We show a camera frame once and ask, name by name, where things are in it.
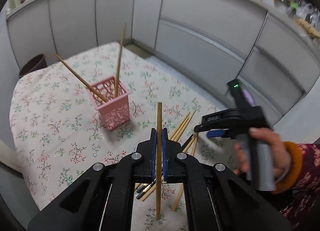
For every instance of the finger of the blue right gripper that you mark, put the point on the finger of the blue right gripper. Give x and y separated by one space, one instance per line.
216 133

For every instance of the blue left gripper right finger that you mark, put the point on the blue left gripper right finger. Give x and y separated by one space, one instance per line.
164 154

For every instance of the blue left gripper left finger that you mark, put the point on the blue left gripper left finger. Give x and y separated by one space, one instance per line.
153 139

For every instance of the black chopstick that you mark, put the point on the black chopstick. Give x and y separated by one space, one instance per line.
187 142

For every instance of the red floral sleeve forearm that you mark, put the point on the red floral sleeve forearm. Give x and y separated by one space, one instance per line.
302 180

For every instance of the white kitchen cabinets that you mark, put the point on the white kitchen cabinets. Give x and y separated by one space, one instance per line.
212 41

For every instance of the pink perforated utensil basket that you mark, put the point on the pink perforated utensil basket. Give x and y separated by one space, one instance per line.
115 111

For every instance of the floral tablecloth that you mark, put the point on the floral tablecloth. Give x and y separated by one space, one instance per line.
58 134

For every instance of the dark brown trash bin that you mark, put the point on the dark brown trash bin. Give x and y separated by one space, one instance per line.
36 63

